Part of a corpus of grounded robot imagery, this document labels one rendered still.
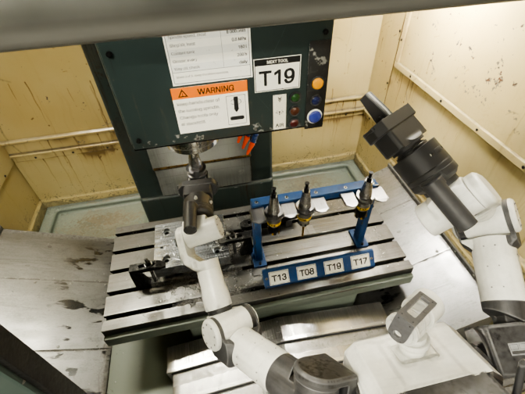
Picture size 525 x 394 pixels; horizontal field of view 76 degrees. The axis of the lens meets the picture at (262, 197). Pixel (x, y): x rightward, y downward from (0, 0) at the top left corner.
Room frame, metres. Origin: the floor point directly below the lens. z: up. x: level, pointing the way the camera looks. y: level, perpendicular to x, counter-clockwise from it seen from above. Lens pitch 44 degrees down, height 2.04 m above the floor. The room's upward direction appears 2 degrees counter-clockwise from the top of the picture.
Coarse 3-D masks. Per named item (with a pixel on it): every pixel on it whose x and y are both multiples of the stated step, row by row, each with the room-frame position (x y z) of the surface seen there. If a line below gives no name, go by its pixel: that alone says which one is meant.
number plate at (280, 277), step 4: (272, 272) 0.72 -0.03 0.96; (276, 272) 0.72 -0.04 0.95; (280, 272) 0.72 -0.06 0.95; (284, 272) 0.72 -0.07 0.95; (272, 276) 0.71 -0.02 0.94; (276, 276) 0.71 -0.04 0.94; (280, 276) 0.71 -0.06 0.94; (284, 276) 0.71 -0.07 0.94; (288, 276) 0.71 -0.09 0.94; (272, 280) 0.70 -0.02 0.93; (276, 280) 0.70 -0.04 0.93; (280, 280) 0.70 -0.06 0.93; (284, 280) 0.70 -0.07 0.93; (288, 280) 0.70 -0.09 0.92; (272, 284) 0.69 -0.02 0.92; (276, 284) 0.69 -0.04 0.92
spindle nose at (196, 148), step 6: (186, 144) 0.76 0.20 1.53; (192, 144) 0.76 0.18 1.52; (198, 144) 0.76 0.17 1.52; (204, 144) 0.77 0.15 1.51; (210, 144) 0.78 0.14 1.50; (174, 150) 0.77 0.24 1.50; (180, 150) 0.76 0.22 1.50; (186, 150) 0.76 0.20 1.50; (192, 150) 0.76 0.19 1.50; (198, 150) 0.76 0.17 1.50; (204, 150) 0.77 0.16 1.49
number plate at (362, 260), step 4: (352, 256) 0.77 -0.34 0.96; (356, 256) 0.77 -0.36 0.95; (360, 256) 0.77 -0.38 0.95; (364, 256) 0.77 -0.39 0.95; (368, 256) 0.78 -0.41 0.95; (352, 260) 0.76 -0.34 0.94; (356, 260) 0.76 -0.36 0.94; (360, 260) 0.76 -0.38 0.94; (364, 260) 0.76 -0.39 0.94; (368, 260) 0.77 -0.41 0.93; (352, 264) 0.75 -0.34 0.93; (356, 264) 0.75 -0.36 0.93; (360, 264) 0.75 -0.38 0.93; (364, 264) 0.75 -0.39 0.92; (368, 264) 0.76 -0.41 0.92; (352, 268) 0.74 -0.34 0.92; (356, 268) 0.74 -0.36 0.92
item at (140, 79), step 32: (256, 32) 0.66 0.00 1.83; (288, 32) 0.67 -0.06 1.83; (320, 32) 0.69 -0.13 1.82; (128, 64) 0.62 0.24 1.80; (160, 64) 0.63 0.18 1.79; (128, 96) 0.62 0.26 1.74; (160, 96) 0.63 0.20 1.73; (256, 96) 0.66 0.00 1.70; (288, 96) 0.68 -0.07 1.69; (128, 128) 0.61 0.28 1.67; (160, 128) 0.63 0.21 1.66; (224, 128) 0.65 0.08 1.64; (256, 128) 0.66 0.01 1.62; (288, 128) 0.68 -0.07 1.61
